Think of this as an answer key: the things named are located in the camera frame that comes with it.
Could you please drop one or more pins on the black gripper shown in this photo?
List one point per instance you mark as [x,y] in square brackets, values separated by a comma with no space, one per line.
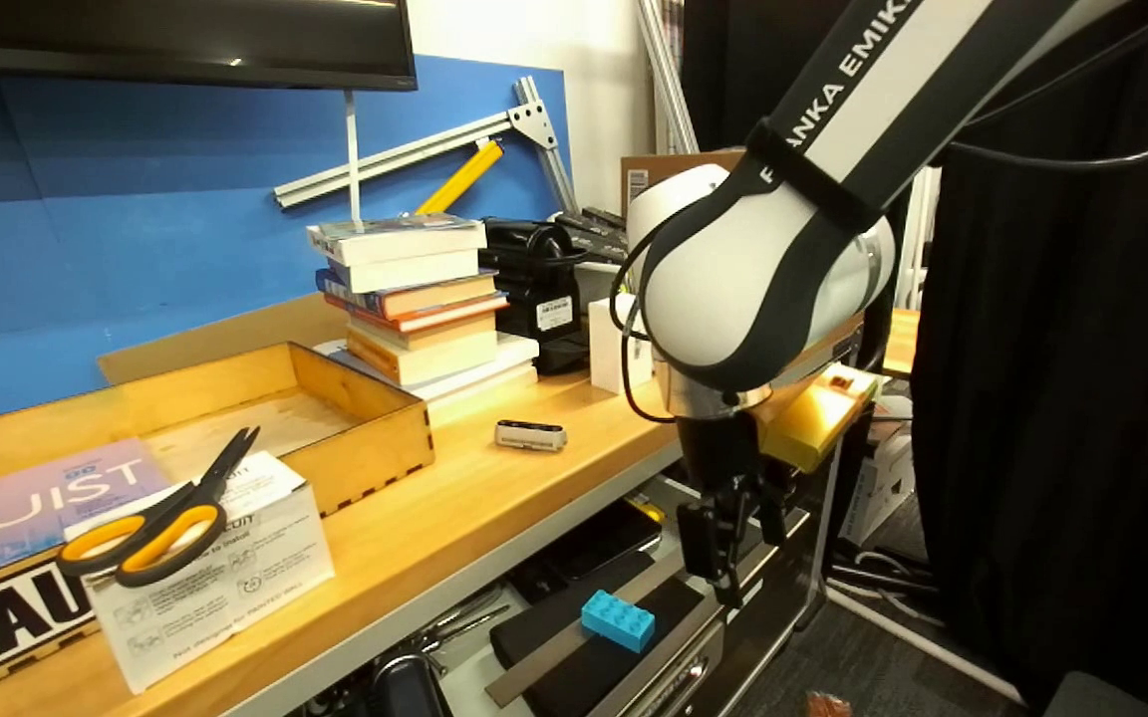
[722,461]

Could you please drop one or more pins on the blue building block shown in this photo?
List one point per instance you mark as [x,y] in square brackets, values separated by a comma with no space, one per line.
[619,622]

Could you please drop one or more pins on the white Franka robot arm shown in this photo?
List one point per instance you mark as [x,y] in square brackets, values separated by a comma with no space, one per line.
[839,172]

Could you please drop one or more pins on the grey metal drawer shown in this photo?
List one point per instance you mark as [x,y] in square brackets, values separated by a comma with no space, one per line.
[678,665]

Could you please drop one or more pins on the black foam insert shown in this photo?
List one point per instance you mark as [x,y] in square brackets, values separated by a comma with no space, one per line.
[561,665]

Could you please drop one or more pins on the small silver black device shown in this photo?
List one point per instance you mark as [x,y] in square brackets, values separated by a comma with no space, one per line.
[527,438]

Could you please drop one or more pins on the white small carton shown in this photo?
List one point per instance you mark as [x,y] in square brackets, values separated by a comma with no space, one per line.
[603,347]

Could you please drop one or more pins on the white flat book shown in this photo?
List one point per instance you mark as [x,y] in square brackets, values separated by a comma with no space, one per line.
[488,366]

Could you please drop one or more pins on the white plastic bin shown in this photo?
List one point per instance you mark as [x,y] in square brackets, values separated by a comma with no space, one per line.
[595,276]

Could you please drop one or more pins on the black label printer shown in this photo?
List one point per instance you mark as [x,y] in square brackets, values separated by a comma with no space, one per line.
[536,301]

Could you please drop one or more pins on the cream book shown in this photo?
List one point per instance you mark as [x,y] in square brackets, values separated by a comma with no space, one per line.
[430,353]

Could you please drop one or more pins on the orange book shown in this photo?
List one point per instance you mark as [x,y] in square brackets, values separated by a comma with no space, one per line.
[450,315]

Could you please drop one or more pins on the blue brown book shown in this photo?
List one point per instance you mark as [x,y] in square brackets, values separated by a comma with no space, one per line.
[438,298]

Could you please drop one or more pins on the black curtain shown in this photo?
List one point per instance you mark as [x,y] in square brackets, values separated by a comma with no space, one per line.
[1078,424]

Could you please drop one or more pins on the wooden tray box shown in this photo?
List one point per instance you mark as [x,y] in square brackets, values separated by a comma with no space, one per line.
[337,411]

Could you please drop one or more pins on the grey box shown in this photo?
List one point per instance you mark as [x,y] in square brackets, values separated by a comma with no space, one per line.
[1104,694]

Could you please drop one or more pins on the white thick book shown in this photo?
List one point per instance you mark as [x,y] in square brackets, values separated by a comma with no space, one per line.
[401,253]

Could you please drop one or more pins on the yellow flat bar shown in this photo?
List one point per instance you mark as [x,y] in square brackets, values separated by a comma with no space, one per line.
[461,181]

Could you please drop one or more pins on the purple UIST sign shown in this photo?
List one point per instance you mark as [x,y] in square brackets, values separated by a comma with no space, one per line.
[31,512]

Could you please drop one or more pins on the black white AI sticker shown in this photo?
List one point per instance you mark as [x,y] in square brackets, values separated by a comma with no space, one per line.
[21,616]

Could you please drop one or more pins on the black monitor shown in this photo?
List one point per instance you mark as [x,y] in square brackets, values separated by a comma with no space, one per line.
[176,38]

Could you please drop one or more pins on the yellow wrist camera mount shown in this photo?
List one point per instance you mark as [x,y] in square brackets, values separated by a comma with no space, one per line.
[817,419]

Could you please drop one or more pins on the silver upright rail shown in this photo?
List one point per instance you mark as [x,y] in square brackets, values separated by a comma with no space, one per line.
[661,74]

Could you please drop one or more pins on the blue wall board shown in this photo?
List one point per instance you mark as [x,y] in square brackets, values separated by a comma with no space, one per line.
[111,224]

